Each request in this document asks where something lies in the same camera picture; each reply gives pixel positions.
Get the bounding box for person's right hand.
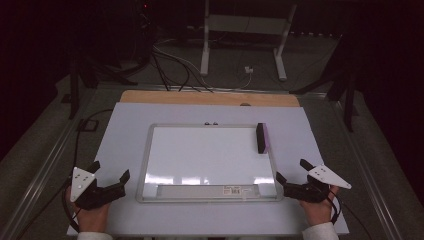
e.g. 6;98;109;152
298;186;339;227

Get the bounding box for black and purple whiteboard eraser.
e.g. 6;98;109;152
255;122;270;155

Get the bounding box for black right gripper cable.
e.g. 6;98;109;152
328;189;372;240

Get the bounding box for silver-framed whiteboard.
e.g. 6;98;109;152
135;123;284;204

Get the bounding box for black equipment with red light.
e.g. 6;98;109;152
131;0;156;63

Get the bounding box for dark power strip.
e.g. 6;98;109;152
289;31;343;39

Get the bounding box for long black floor cable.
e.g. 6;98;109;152
14;108;114;240

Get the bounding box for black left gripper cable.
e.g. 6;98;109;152
61;179;82;234

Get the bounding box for person's left hand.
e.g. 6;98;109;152
65;186;111;233

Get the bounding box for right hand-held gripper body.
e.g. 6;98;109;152
283;163;353;203

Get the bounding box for square floor socket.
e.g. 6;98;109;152
76;118;100;132

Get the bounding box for white cable with plug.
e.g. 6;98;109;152
153;44;255;92

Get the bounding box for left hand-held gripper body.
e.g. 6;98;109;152
69;166;127;211

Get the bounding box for black stand legs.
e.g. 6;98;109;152
68;58;138;120
289;66;360;133

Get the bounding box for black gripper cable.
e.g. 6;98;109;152
328;189;372;240
61;179;82;234

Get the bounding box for white table cover sheet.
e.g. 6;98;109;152
66;102;350;238

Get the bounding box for black floor cable bundle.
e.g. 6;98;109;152
151;49;214;93

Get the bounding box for white metal stand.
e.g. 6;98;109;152
199;0;298;82

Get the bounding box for aluminium floor rail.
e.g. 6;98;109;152
0;87;98;240
328;96;406;240

